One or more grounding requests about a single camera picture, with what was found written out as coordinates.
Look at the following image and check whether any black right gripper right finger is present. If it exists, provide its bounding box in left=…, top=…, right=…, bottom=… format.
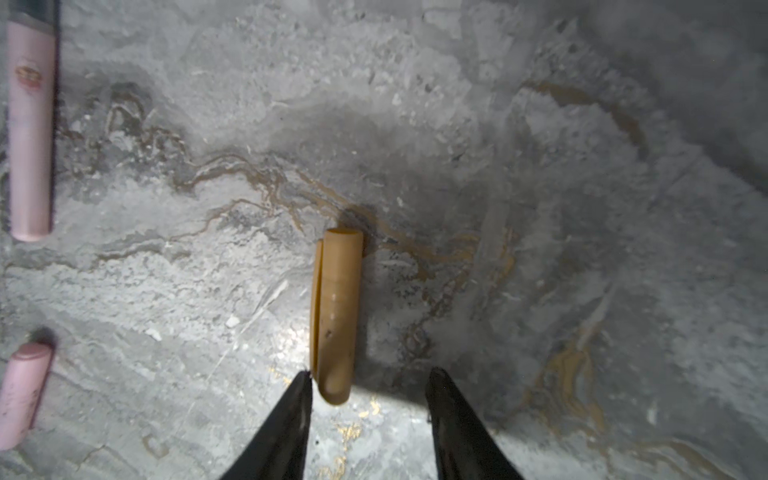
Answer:
left=425, top=367, right=523, bottom=480

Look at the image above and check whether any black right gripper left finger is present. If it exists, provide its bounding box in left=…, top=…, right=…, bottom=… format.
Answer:
left=221, top=370, right=313, bottom=480

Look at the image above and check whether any pink pen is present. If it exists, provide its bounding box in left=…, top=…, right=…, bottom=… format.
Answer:
left=7, top=0, right=59, bottom=242

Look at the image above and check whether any pink pen cap left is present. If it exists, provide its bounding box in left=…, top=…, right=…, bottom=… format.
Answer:
left=1, top=342, right=53, bottom=451

